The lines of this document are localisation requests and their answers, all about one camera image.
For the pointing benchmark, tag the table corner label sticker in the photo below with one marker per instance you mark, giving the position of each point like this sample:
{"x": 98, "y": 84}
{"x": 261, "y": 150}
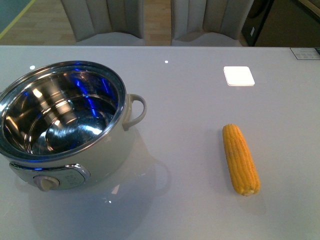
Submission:
{"x": 306, "y": 53}

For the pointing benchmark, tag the white electric cooking pot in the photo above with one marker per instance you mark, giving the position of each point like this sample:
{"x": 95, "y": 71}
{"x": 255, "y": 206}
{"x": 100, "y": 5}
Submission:
{"x": 68, "y": 124}

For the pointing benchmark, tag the left beige upholstered chair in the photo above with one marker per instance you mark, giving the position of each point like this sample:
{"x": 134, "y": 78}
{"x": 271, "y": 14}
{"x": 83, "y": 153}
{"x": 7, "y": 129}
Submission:
{"x": 106, "y": 22}

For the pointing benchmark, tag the brown sofa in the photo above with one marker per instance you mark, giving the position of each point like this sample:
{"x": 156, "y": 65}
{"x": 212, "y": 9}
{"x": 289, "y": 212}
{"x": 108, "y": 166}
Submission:
{"x": 289, "y": 24}

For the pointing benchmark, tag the right beige upholstered chair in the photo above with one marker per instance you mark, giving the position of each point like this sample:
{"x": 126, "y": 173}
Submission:
{"x": 208, "y": 23}

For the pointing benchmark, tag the beige upholstered chair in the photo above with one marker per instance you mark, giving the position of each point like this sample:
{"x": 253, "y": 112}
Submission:
{"x": 208, "y": 23}
{"x": 106, "y": 22}

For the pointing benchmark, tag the yellow corn cob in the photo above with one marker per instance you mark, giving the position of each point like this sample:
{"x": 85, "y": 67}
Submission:
{"x": 242, "y": 170}

